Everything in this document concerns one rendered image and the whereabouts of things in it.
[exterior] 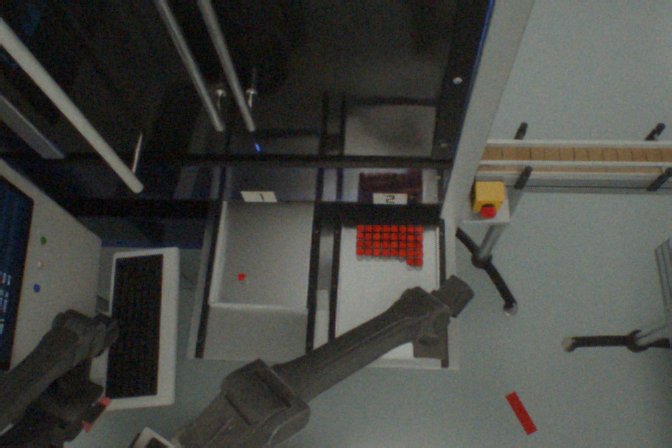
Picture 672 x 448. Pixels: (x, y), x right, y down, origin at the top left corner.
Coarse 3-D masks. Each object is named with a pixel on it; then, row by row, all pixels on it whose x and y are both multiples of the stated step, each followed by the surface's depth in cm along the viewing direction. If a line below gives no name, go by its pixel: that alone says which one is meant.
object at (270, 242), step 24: (240, 216) 160; (264, 216) 160; (288, 216) 159; (312, 216) 155; (216, 240) 154; (240, 240) 158; (264, 240) 157; (288, 240) 157; (216, 264) 153; (240, 264) 155; (264, 264) 154; (288, 264) 154; (216, 288) 153; (240, 288) 152; (264, 288) 152; (288, 288) 151
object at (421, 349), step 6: (444, 336) 113; (414, 342) 114; (420, 342) 113; (426, 342) 109; (432, 342) 109; (438, 342) 112; (444, 342) 113; (414, 348) 113; (420, 348) 113; (426, 348) 113; (432, 348) 113; (438, 348) 113; (444, 348) 113; (414, 354) 113; (420, 354) 113; (426, 354) 113; (432, 354) 113; (438, 354) 112; (444, 354) 112
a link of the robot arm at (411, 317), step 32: (416, 288) 101; (384, 320) 91; (416, 320) 93; (320, 352) 82; (352, 352) 84; (384, 352) 91; (224, 384) 76; (288, 384) 76; (320, 384) 80; (288, 416) 72
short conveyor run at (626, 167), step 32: (480, 160) 152; (512, 160) 152; (544, 160) 155; (576, 160) 155; (608, 160) 154; (640, 160) 153; (512, 192) 161; (544, 192) 160; (576, 192) 159; (608, 192) 158; (640, 192) 157
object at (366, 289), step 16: (352, 240) 155; (432, 240) 154; (352, 256) 153; (432, 256) 152; (352, 272) 152; (368, 272) 151; (384, 272) 151; (400, 272) 151; (416, 272) 150; (432, 272) 150; (352, 288) 150; (368, 288) 150; (384, 288) 149; (400, 288) 149; (432, 288) 148; (352, 304) 148; (368, 304) 148; (384, 304) 148; (352, 320) 147; (336, 336) 142; (400, 352) 139
